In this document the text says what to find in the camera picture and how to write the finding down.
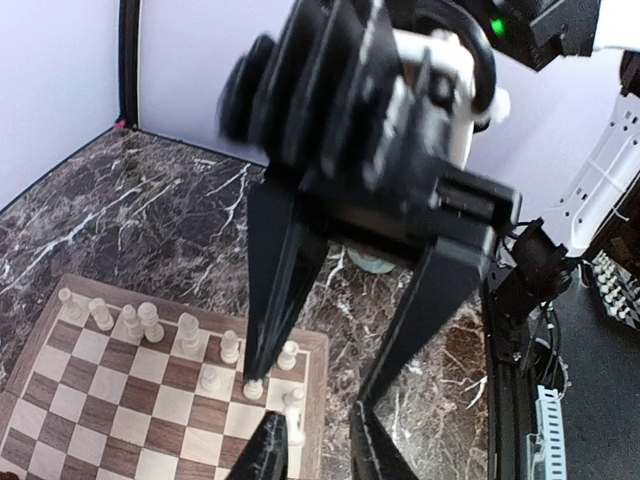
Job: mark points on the white chess pawn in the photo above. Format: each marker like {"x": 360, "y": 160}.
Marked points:
{"x": 253, "y": 390}
{"x": 292, "y": 401}
{"x": 209, "y": 379}

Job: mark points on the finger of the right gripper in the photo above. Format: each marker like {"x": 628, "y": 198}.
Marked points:
{"x": 286, "y": 250}
{"x": 443, "y": 279}

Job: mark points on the cream white mug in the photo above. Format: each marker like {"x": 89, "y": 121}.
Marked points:
{"x": 369, "y": 263}

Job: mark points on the white chess rook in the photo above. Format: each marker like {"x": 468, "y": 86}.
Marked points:
{"x": 287, "y": 358}

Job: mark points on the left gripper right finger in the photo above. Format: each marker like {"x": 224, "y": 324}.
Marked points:
{"x": 374, "y": 456}

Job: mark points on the right black frame post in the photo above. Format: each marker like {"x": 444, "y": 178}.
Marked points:
{"x": 128, "y": 63}

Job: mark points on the white chess bishop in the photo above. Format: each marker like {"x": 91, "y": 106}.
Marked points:
{"x": 189, "y": 333}

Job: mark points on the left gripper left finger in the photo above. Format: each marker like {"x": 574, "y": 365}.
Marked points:
{"x": 265, "y": 456}

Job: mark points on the wooden chess board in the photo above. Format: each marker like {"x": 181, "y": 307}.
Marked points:
{"x": 102, "y": 390}

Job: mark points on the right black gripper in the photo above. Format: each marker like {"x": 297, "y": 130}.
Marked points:
{"x": 367, "y": 113}

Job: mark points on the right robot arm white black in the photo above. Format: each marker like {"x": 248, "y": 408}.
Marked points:
{"x": 568, "y": 144}

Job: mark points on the white slotted cable duct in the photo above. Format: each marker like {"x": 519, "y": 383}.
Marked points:
{"x": 550, "y": 457}

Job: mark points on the white chess knight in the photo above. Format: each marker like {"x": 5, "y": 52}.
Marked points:
{"x": 229, "y": 347}

